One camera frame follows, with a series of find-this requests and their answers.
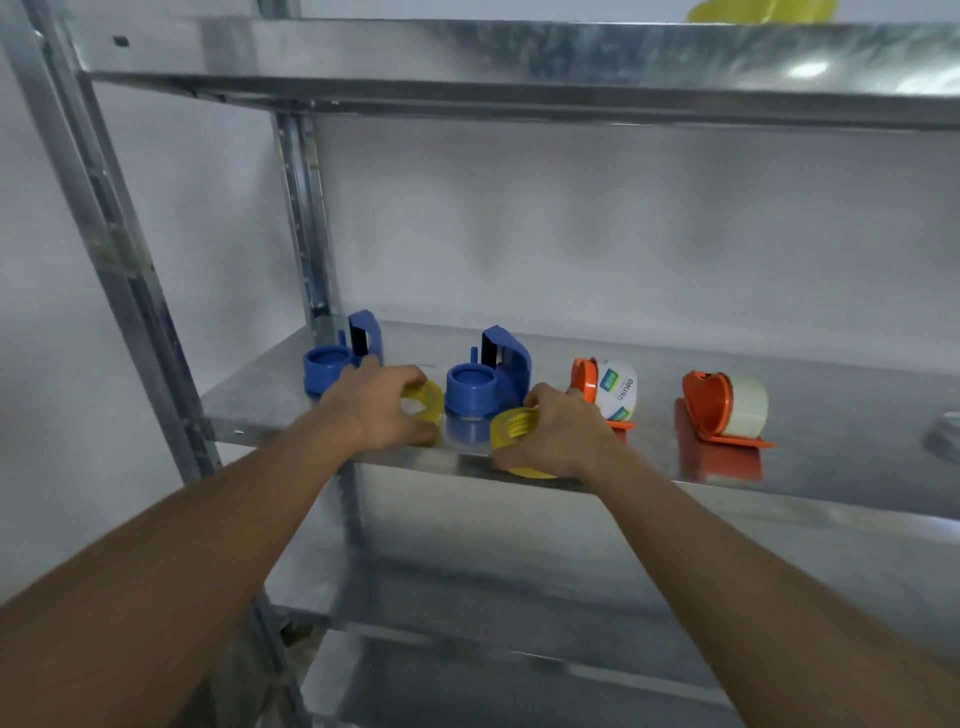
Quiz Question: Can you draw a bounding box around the person's right hand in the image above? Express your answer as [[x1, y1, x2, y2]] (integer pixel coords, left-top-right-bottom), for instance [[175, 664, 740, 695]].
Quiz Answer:
[[489, 382, 625, 486]]

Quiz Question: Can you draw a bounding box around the person's left hand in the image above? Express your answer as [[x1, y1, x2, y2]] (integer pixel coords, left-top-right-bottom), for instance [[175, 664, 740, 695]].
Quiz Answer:
[[316, 354, 444, 454]]

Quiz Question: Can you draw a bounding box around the blue tape dispenser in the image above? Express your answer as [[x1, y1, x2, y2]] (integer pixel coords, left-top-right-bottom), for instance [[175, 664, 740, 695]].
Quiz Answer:
[[302, 308, 386, 400], [444, 324, 534, 422]]

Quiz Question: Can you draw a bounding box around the yellow tape roll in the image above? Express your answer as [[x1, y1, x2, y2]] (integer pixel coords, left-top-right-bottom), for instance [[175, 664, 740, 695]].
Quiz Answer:
[[685, 0, 840, 26], [488, 405, 559, 482], [398, 377, 447, 448]]

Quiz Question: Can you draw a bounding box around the orange tape dispenser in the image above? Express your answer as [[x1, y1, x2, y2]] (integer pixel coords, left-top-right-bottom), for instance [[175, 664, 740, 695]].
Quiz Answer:
[[569, 356, 640, 432], [680, 369, 777, 451]]

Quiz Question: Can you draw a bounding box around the white tape core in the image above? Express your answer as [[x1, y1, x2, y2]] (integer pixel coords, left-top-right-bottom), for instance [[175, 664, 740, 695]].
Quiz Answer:
[[595, 359, 640, 424], [920, 410, 960, 463]]

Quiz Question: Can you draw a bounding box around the person's right forearm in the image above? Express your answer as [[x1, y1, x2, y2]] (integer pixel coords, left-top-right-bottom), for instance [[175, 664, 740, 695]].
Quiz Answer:
[[581, 453, 960, 728]]

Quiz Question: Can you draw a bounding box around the person's left forearm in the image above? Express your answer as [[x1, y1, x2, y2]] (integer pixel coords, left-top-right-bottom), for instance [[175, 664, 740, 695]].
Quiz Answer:
[[0, 408, 361, 728]]

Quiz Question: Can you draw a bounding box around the galvanized metal shelving rack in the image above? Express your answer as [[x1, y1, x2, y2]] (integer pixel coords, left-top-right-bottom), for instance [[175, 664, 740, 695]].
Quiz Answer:
[[0, 0, 960, 728]]

